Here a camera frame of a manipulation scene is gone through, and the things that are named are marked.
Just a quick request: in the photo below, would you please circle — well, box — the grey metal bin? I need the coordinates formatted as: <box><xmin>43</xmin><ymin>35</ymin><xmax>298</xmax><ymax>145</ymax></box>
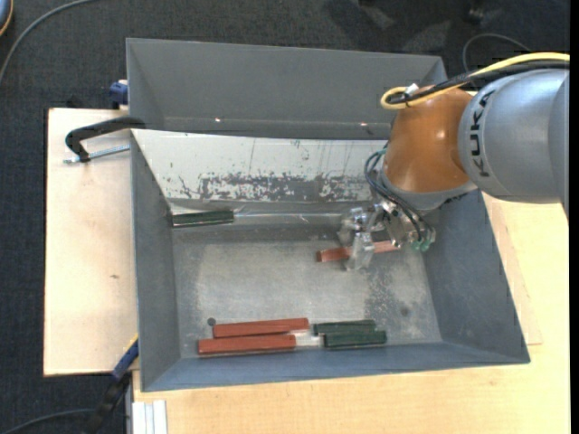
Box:
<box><xmin>125</xmin><ymin>37</ymin><xmax>531</xmax><ymax>393</ymax></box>

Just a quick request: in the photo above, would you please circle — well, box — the red-brown flat block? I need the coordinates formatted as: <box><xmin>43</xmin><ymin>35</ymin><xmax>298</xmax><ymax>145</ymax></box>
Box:
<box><xmin>315</xmin><ymin>241</ymin><xmax>401</xmax><ymax>264</ymax></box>
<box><xmin>212</xmin><ymin>317</ymin><xmax>311</xmax><ymax>339</ymax></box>
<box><xmin>196</xmin><ymin>334</ymin><xmax>298</xmax><ymax>356</ymax></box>

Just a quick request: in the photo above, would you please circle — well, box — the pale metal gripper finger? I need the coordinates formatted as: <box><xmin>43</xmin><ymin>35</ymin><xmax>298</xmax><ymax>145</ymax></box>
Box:
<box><xmin>337</xmin><ymin>206</ymin><xmax>374</xmax><ymax>246</ymax></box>
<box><xmin>345</xmin><ymin>231</ymin><xmax>376</xmax><ymax>272</ymax></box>

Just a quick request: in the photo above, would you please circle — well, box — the dark green flat block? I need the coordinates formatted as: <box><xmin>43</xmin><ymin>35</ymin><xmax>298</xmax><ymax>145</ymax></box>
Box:
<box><xmin>171</xmin><ymin>210</ymin><xmax>236</xmax><ymax>228</ymax></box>
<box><xmin>321</xmin><ymin>330</ymin><xmax>389</xmax><ymax>350</ymax></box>
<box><xmin>312</xmin><ymin>318</ymin><xmax>378</xmax><ymax>335</ymax></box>

